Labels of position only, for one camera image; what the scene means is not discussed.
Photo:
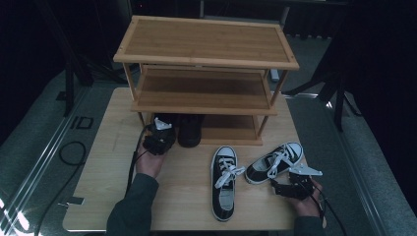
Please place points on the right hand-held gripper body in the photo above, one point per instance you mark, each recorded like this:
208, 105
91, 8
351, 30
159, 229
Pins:
301, 187

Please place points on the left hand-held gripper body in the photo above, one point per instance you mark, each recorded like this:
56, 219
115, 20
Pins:
160, 139

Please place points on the black and white sneaker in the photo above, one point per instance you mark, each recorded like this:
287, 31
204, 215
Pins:
224, 196
262, 170

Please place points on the wooden three-tier shoe rack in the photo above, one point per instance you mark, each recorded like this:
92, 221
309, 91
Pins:
203, 42

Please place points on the person's right hand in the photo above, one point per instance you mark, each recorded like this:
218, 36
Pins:
308, 206

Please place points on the person's left hand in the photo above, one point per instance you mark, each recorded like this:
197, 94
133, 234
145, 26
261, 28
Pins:
149, 164

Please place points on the black metal stand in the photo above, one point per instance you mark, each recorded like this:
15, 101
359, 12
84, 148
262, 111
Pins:
69, 75
339, 98

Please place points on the dark tape piece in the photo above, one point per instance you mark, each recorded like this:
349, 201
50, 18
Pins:
73, 201

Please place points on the small white object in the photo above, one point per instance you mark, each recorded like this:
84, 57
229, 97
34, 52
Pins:
274, 75

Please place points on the metal floor rail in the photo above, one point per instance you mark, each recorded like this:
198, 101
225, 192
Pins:
42, 157
360, 183

